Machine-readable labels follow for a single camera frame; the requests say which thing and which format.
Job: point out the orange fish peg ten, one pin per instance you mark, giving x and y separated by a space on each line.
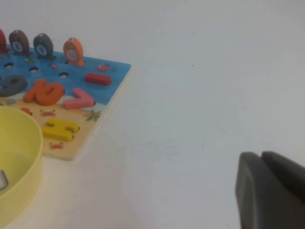
72 51

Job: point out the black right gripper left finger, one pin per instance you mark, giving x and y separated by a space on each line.
262 205

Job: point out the yellow wooden equals sign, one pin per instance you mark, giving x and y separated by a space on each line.
59 128

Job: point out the dark grey wooden number nine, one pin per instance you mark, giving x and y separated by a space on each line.
20 84

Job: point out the dark grey fish peg nine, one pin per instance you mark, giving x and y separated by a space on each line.
43 46

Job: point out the pink wooden greater-than sign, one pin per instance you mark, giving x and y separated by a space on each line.
78 101

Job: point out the wooden sea-print puzzle board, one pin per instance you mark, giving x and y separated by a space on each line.
78 69

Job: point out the red wooden minus sign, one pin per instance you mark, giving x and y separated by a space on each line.
97 78

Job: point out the yellow plastic bowl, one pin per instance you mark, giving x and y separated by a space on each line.
23 148

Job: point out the brown fish peg eight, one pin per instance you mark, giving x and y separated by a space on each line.
19 43

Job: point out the orange wooden number ten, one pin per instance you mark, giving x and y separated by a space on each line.
38 91

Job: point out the red fish peg seven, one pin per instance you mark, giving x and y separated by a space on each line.
2 41

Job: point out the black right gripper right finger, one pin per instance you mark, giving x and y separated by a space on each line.
288 171

